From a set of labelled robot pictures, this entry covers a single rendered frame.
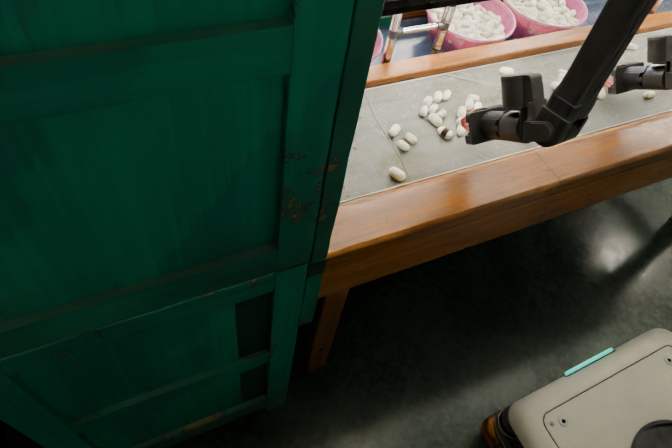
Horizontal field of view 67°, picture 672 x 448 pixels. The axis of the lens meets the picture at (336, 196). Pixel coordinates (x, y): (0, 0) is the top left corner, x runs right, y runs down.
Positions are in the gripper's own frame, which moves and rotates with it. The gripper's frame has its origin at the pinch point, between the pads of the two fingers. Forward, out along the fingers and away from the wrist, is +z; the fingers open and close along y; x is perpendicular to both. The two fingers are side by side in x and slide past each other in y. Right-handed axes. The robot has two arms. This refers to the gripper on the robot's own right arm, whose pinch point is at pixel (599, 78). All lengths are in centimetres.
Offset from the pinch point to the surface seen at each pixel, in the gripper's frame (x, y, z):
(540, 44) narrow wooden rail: -10.8, 7.2, 12.8
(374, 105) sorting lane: -5, 63, 9
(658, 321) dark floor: 93, -36, 8
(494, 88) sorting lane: -2.7, 29.3, 6.9
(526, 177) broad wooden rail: 14.1, 42.4, -17.2
